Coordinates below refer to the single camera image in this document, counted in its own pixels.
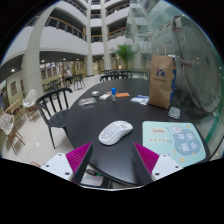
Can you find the white oblong box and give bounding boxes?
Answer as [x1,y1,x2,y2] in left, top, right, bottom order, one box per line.
[98,93,112,102]

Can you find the light wooden table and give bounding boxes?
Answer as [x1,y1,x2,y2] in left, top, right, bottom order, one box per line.
[3,98,28,125]

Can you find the group of black chairs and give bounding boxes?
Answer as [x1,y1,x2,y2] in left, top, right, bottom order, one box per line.
[42,73,86,93]

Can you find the white and blue plastic packet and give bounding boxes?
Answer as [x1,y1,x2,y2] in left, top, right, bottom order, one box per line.
[129,94,150,106]

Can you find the person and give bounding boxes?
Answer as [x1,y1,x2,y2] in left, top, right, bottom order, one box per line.
[63,68,74,85]

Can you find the grey smartphone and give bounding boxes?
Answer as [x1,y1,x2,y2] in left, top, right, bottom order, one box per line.
[167,106,181,120]

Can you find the clear plastic packet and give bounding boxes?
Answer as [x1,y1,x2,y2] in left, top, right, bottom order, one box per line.
[78,97,97,108]

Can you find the white perforated computer mouse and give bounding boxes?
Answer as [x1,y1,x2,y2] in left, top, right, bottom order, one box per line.
[98,120,134,147]

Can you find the white lattice chair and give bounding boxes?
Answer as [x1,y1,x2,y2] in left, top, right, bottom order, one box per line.
[0,113,26,156]
[22,88,38,118]

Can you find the orange card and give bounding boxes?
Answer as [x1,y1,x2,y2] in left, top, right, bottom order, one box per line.
[115,92,131,99]

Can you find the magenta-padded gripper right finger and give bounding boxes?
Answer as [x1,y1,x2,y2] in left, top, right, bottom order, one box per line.
[133,141,184,187]

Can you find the brown paper carrier bag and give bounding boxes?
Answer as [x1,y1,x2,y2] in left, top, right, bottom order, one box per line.
[148,42,177,110]

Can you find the pale green cartoon mouse pad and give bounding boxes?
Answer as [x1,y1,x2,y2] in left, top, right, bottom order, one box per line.
[142,120,207,168]

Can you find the black spindle-back chair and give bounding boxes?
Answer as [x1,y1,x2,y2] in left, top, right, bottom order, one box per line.
[99,73,130,83]
[35,87,74,150]

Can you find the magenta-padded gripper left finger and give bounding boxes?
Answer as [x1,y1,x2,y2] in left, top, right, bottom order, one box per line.
[40,141,95,186]

